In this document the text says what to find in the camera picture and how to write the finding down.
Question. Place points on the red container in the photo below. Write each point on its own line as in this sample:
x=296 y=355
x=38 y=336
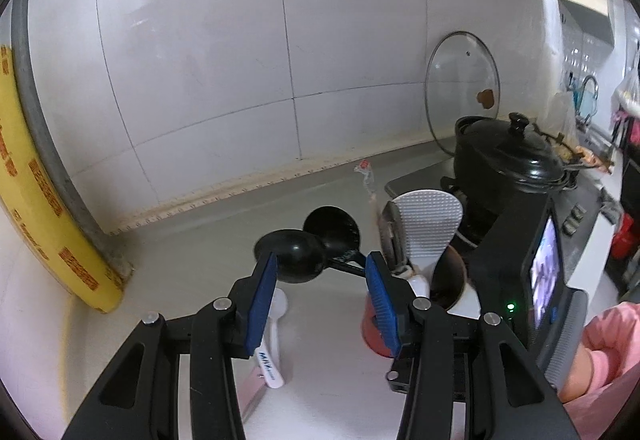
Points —
x=627 y=240

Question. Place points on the person's right hand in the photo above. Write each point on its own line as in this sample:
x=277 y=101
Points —
x=575 y=370

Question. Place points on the steel gas stove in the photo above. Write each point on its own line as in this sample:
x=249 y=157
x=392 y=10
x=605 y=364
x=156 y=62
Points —
x=415 y=180

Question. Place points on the black measuring spoon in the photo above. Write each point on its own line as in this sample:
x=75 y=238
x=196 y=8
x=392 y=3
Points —
x=335 y=227
x=295 y=255

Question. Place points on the black pot lid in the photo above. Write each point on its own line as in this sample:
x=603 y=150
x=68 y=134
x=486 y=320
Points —
x=515 y=149

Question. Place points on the grey rag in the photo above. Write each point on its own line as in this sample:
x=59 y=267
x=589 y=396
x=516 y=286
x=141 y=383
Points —
x=607 y=210

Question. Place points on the red metal canister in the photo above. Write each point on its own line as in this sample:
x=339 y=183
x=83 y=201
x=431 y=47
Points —
x=372 y=327

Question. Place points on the metal faucet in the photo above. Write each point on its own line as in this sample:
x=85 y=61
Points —
x=590 y=77

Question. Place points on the stove knob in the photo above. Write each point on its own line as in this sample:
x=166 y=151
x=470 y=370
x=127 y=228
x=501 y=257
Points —
x=570 y=224
x=580 y=213

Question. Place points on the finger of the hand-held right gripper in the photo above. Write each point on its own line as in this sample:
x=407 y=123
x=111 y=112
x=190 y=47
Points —
x=400 y=382
x=492 y=255

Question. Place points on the clear plastic bag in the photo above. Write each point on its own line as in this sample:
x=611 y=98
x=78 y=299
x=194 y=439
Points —
x=562 y=114

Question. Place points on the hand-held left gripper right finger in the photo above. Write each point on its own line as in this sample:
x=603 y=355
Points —
x=382 y=305

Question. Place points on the yellow cling wrap roll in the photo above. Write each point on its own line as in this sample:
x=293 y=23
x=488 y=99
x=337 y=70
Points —
x=50 y=220

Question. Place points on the black burner grate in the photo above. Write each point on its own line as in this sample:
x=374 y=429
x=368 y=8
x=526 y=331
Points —
x=567 y=180

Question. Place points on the white plastic bag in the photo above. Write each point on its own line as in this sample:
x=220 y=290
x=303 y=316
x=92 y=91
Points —
x=627 y=92

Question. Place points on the white printed ceramic spoon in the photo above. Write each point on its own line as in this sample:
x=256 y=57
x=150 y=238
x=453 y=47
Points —
x=272 y=360

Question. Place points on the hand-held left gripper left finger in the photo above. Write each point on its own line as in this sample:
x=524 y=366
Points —
x=262 y=305

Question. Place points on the black clay pot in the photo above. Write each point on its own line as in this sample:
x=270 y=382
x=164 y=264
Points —
x=480 y=190

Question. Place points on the glass pan lid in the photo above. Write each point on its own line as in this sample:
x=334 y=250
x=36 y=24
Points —
x=460 y=69

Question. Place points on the white dimpled rice paddle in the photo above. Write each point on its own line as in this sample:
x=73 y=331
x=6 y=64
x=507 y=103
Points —
x=425 y=220

